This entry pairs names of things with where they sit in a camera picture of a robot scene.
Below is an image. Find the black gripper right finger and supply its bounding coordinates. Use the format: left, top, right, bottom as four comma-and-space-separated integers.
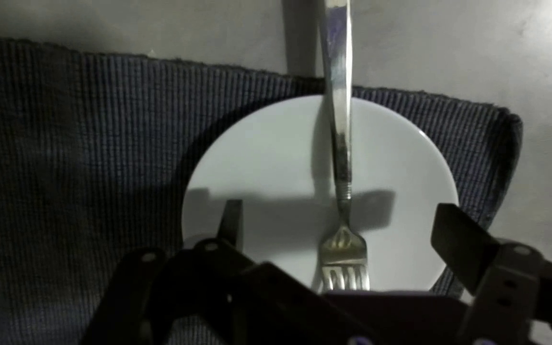
430, 201, 547, 345

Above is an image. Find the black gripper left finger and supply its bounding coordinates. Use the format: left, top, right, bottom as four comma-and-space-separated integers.
83, 197, 273, 345

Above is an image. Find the silver metal fork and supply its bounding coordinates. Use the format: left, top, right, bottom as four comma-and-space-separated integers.
313, 0, 372, 293

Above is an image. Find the dark woven table mat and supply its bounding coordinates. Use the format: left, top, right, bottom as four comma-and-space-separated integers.
0, 32, 526, 345

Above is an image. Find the white round plate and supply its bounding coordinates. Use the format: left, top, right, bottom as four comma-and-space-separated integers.
181, 94, 463, 295

